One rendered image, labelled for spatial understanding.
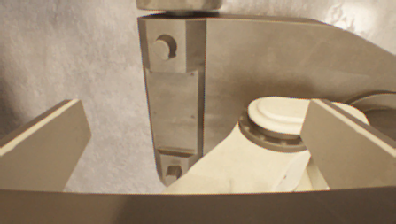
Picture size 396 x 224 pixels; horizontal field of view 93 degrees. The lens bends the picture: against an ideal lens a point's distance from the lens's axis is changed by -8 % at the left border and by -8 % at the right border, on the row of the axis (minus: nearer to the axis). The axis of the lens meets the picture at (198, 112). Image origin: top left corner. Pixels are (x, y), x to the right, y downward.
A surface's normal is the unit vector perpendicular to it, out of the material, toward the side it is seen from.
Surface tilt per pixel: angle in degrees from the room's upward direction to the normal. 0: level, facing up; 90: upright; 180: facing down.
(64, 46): 0
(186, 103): 0
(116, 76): 0
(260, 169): 90
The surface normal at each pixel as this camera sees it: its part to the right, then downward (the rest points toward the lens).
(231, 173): 0.01, -0.86
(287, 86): -0.18, 0.50
